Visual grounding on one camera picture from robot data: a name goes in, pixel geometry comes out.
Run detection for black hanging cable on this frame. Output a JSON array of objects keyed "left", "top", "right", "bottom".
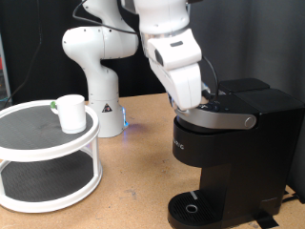
[{"left": 4, "top": 0, "right": 44, "bottom": 103}]

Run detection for white two-tier turntable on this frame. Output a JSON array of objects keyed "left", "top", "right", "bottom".
[{"left": 0, "top": 99, "right": 103, "bottom": 214}]

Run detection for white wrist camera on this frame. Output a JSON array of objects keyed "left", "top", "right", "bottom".
[{"left": 200, "top": 80, "right": 214, "bottom": 98}]

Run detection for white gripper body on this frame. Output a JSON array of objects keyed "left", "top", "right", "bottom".
[{"left": 148, "top": 60, "right": 204, "bottom": 112}]

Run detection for grey metal frame post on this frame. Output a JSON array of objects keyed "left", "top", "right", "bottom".
[{"left": 0, "top": 31, "right": 13, "bottom": 106}]

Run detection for black tape strip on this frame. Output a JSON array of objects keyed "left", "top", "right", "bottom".
[{"left": 253, "top": 210, "right": 280, "bottom": 229}]

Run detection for black Keurig coffee machine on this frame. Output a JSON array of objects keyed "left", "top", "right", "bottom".
[{"left": 167, "top": 77, "right": 305, "bottom": 229}]

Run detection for white mug with green tape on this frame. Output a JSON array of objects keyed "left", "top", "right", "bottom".
[{"left": 51, "top": 94, "right": 88, "bottom": 135}]

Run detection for black power cable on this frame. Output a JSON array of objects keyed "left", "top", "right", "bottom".
[{"left": 280, "top": 190, "right": 301, "bottom": 204}]

